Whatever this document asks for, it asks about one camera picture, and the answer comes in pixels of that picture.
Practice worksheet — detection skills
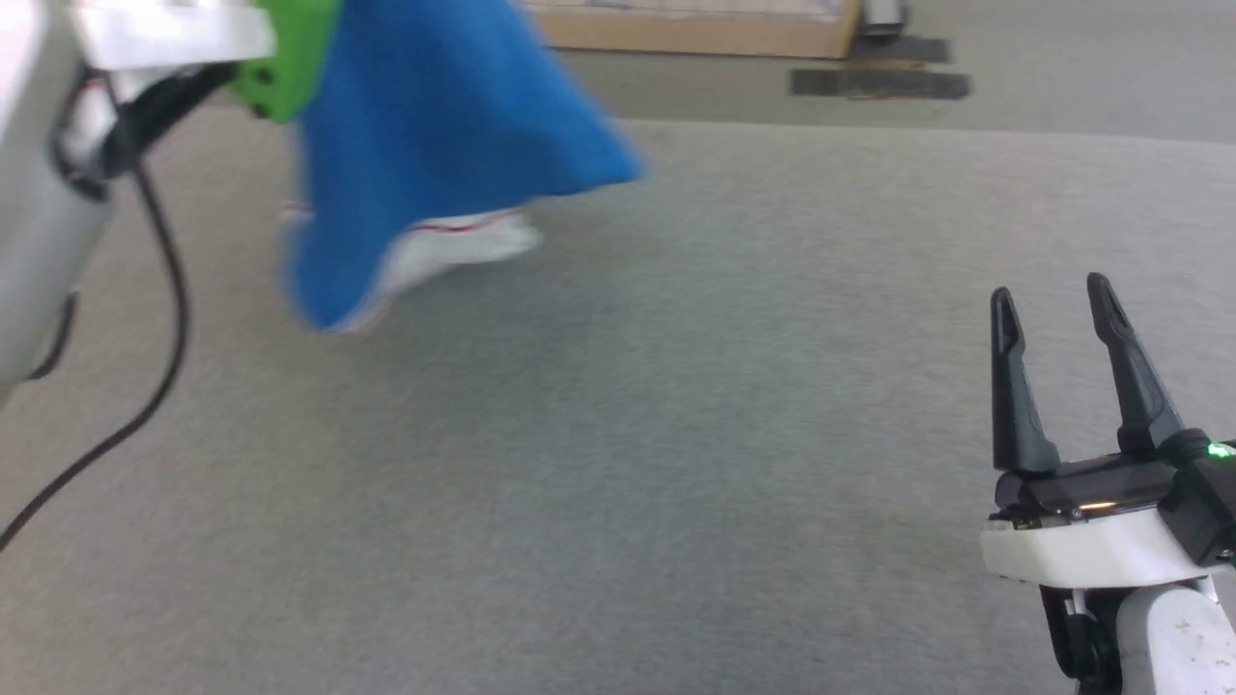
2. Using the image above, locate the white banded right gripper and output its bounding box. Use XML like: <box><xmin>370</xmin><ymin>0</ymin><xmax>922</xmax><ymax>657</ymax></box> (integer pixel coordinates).
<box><xmin>980</xmin><ymin>272</ymin><xmax>1198</xmax><ymax>587</ymax></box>

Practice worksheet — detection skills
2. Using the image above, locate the short black floor tape patch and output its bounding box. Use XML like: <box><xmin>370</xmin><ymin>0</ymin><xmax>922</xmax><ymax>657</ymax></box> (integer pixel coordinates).
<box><xmin>850</xmin><ymin>37</ymin><xmax>952</xmax><ymax>65</ymax></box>

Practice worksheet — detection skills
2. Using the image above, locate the blue and white basketball jersey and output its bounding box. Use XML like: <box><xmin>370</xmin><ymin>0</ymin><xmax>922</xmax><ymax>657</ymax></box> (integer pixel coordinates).
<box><xmin>280</xmin><ymin>0</ymin><xmax>648</xmax><ymax>334</ymax></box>

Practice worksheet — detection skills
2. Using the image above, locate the long black floor tape strip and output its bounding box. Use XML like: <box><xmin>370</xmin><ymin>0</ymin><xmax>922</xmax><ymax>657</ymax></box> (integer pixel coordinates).
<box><xmin>790</xmin><ymin>69</ymin><xmax>971</xmax><ymax>100</ymax></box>

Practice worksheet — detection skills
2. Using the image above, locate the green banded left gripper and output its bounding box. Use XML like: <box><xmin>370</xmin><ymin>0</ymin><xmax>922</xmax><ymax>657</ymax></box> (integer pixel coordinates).
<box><xmin>232</xmin><ymin>0</ymin><xmax>341</xmax><ymax>125</ymax></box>

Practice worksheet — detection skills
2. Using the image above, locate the grey metal stand foot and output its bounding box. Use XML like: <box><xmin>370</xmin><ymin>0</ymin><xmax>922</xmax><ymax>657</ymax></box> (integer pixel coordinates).
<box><xmin>862</xmin><ymin>0</ymin><xmax>909</xmax><ymax>40</ymax></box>

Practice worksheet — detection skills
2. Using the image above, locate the wood framed tiled partition panel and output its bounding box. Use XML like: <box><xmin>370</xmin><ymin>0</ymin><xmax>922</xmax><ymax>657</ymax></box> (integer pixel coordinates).
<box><xmin>521</xmin><ymin>0</ymin><xmax>863</xmax><ymax>59</ymax></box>

